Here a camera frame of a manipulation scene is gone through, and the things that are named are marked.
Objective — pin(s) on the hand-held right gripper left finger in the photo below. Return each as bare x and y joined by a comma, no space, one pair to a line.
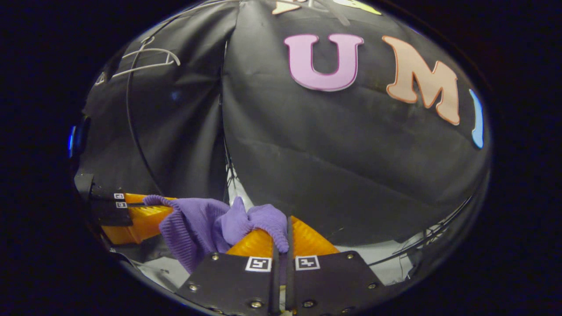
275,285

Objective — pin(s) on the black clothes rack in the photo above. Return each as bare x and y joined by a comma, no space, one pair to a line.
131,127

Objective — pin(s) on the black backdrop cloth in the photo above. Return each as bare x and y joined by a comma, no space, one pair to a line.
329,153

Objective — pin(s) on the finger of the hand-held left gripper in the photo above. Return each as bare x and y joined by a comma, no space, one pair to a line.
109,196
140,221

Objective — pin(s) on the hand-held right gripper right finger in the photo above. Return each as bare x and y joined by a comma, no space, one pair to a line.
290,285

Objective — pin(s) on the purple ribbed shirt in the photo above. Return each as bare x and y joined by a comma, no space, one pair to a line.
193,224

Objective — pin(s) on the white plastic hanger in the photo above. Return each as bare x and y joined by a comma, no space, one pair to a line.
149,56

